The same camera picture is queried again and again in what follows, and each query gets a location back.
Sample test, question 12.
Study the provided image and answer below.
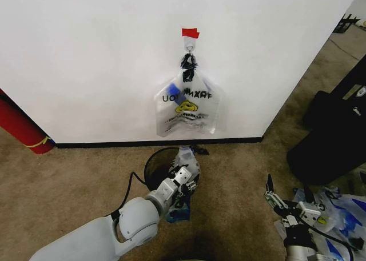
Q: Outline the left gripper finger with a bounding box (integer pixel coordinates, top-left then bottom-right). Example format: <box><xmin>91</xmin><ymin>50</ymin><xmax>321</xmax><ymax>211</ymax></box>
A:
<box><xmin>170</xmin><ymin>164</ymin><xmax>186</xmax><ymax>176</ymax></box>
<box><xmin>185</xmin><ymin>178</ymin><xmax>201</xmax><ymax>192</ymax></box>

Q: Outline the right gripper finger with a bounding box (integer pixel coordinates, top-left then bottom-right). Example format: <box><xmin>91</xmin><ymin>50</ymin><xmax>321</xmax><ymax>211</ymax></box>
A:
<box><xmin>304</xmin><ymin>185</ymin><xmax>327</xmax><ymax>215</ymax></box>
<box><xmin>263</xmin><ymin>174</ymin><xmax>290</xmax><ymax>216</ymax></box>

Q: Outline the clear blue plastic bag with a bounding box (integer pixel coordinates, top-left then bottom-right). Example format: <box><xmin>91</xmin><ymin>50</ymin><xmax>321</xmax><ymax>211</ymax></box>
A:
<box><xmin>167</xmin><ymin>146</ymin><xmax>210</xmax><ymax>223</ymax></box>

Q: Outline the clear garbage bag yellow print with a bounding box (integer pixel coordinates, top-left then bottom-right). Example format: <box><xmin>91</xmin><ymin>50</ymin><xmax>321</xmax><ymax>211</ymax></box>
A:
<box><xmin>154</xmin><ymin>53</ymin><xmax>225</xmax><ymax>137</ymax></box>

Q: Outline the black mesh trash bin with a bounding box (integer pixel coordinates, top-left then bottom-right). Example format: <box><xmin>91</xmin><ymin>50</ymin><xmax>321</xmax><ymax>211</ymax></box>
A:
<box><xmin>144</xmin><ymin>147</ymin><xmax>201</xmax><ymax>194</ymax></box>

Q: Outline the black fabric bag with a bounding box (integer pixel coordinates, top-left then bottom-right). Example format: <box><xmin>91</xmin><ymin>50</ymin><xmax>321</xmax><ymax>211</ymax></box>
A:
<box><xmin>287</xmin><ymin>90</ymin><xmax>366</xmax><ymax>187</ymax></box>

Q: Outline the black box with labels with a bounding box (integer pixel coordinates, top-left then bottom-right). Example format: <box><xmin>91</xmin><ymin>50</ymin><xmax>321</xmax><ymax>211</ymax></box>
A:
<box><xmin>328</xmin><ymin>53</ymin><xmax>366</xmax><ymax>109</ymax></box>

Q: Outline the red tape strip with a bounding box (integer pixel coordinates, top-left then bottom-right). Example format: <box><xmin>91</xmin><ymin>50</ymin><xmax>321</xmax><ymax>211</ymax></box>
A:
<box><xmin>181</xmin><ymin>28</ymin><xmax>201</xmax><ymax>40</ymax></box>

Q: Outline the red roll with yellow band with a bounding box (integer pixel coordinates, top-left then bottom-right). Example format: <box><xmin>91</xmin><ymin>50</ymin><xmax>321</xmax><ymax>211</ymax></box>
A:
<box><xmin>0</xmin><ymin>88</ymin><xmax>54</xmax><ymax>155</ymax></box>

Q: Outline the black metal stand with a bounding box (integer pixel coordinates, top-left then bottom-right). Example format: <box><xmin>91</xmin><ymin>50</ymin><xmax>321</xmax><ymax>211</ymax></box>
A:
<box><xmin>334</xmin><ymin>13</ymin><xmax>361</xmax><ymax>35</ymax></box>

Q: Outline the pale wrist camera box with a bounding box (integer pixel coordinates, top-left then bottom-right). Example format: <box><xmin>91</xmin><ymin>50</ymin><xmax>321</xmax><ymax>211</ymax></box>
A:
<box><xmin>174</xmin><ymin>168</ymin><xmax>192</xmax><ymax>185</ymax></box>
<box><xmin>296</xmin><ymin>201</ymin><xmax>322</xmax><ymax>223</ymax></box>

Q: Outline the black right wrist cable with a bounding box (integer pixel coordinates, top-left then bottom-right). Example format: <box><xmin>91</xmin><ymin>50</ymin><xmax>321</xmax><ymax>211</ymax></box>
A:
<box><xmin>310</xmin><ymin>226</ymin><xmax>363</xmax><ymax>252</ymax></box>

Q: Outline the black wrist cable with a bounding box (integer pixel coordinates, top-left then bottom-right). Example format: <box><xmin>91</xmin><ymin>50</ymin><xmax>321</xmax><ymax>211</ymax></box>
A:
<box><xmin>310</xmin><ymin>226</ymin><xmax>363</xmax><ymax>252</ymax></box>
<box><xmin>110</xmin><ymin>171</ymin><xmax>151</xmax><ymax>219</ymax></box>

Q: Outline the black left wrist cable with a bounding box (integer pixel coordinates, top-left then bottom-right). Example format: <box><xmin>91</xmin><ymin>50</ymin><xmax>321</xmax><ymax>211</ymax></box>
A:
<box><xmin>110</xmin><ymin>171</ymin><xmax>151</xmax><ymax>219</ymax></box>

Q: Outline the clear metal wall hook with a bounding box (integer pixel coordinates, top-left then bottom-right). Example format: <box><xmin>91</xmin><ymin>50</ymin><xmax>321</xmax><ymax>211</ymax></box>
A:
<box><xmin>184</xmin><ymin>37</ymin><xmax>197</xmax><ymax>53</ymax></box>

